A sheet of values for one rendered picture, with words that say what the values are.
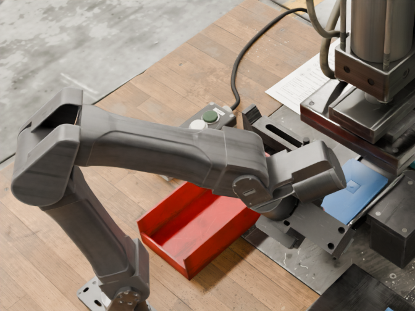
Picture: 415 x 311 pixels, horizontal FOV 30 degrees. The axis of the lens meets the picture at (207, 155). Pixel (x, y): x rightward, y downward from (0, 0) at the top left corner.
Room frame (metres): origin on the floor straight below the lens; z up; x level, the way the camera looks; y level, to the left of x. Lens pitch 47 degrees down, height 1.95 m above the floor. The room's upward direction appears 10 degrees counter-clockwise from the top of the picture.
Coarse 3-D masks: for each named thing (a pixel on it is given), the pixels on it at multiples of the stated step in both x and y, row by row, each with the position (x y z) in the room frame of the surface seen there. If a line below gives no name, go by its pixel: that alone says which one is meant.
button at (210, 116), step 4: (204, 112) 1.07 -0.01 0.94; (208, 112) 1.06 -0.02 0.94; (212, 112) 1.06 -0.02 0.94; (216, 112) 1.06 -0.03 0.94; (204, 116) 1.06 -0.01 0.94; (208, 116) 1.05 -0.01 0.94; (212, 116) 1.05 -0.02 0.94; (216, 116) 1.05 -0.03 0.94; (204, 120) 1.05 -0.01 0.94; (208, 120) 1.04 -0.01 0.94; (212, 120) 1.04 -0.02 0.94
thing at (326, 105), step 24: (312, 96) 0.85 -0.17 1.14; (336, 96) 0.84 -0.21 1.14; (360, 96) 0.79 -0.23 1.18; (408, 96) 0.77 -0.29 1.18; (312, 120) 0.82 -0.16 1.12; (336, 120) 0.77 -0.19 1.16; (360, 120) 0.74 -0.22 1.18; (384, 120) 0.73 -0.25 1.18; (408, 120) 0.75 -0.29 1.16; (360, 144) 0.74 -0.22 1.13; (384, 144) 0.72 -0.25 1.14; (408, 144) 0.72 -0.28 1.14; (384, 168) 0.71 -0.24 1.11
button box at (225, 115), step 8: (296, 8) 1.40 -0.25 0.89; (304, 8) 1.41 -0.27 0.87; (280, 16) 1.36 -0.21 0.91; (272, 24) 1.34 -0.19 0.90; (240, 56) 1.25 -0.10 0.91; (232, 72) 1.20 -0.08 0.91; (232, 80) 1.17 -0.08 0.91; (232, 88) 1.15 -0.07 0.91; (208, 104) 1.10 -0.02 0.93; (216, 104) 1.09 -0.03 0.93; (200, 112) 1.08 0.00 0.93; (224, 112) 1.06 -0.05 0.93; (232, 112) 1.07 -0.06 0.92; (192, 120) 1.06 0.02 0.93; (216, 120) 1.04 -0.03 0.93; (224, 120) 1.04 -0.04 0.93; (232, 120) 1.04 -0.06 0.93; (216, 128) 1.03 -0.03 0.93
